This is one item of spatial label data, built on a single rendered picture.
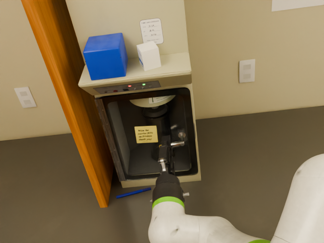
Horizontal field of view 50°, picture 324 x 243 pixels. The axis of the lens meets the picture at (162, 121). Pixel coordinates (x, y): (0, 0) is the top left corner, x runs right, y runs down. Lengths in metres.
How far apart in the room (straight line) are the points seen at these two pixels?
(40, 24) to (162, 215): 0.59
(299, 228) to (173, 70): 0.57
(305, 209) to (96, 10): 0.74
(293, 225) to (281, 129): 1.12
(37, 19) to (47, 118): 0.92
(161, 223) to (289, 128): 0.91
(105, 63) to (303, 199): 0.63
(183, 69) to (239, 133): 0.71
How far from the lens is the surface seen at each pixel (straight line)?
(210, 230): 0.92
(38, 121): 1.85
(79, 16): 1.04
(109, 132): 1.23
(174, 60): 1.02
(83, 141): 1.17
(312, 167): 0.58
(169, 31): 1.04
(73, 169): 1.60
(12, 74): 1.73
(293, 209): 0.57
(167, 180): 1.04
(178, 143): 1.19
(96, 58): 0.97
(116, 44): 0.97
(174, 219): 0.93
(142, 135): 1.23
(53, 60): 1.02
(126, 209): 1.37
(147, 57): 0.98
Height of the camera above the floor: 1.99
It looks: 37 degrees down
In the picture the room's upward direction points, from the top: 10 degrees counter-clockwise
